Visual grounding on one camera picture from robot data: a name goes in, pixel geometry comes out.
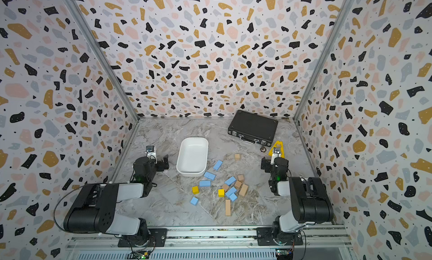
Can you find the white rectangular tray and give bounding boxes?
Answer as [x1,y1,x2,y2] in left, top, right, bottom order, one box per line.
[176,137,209,177]

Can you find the blue cube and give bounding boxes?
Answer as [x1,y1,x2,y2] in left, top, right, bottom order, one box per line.
[190,197,199,206]

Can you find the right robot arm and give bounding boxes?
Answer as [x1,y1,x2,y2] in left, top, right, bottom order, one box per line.
[256,157,334,246]

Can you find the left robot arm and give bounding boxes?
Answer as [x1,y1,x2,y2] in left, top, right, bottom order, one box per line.
[63,155,169,247]

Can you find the yellow plastic triangle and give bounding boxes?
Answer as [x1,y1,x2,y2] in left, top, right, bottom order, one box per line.
[268,141,285,158]

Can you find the wooden block right pile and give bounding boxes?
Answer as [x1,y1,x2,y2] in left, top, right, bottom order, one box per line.
[239,183,249,197]

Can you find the wooden cube middle pile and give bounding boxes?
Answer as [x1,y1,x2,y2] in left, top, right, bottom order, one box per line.
[234,181,243,190]

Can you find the black briefcase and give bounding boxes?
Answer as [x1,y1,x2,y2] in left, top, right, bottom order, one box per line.
[227,110,279,147]

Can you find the yellow cube left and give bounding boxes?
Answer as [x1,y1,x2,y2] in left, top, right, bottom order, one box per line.
[192,186,199,195]

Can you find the yellow cube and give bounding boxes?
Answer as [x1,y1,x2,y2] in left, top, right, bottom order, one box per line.
[218,189,225,198]
[192,186,199,195]

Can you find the small blue block lower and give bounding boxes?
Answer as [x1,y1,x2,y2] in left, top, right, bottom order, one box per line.
[229,193,237,201]

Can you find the blue block lower long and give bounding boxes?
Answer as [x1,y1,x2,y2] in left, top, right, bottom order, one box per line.
[225,187,237,197]

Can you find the yellow cube center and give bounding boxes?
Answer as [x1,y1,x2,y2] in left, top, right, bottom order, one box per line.
[218,189,225,198]

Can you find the long wooden block front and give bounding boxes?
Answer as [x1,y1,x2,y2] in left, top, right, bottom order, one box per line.
[225,199,231,216]

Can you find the green lit circuit board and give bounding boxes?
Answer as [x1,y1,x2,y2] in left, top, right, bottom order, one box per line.
[130,251,150,260]

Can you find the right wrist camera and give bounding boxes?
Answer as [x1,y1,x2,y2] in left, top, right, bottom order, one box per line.
[272,147,282,159]

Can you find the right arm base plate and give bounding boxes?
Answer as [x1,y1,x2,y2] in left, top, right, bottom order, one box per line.
[256,227,303,246]

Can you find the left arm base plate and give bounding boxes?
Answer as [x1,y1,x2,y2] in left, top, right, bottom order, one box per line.
[118,228,168,248]

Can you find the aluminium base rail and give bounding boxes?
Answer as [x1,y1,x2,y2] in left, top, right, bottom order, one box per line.
[65,225,356,260]

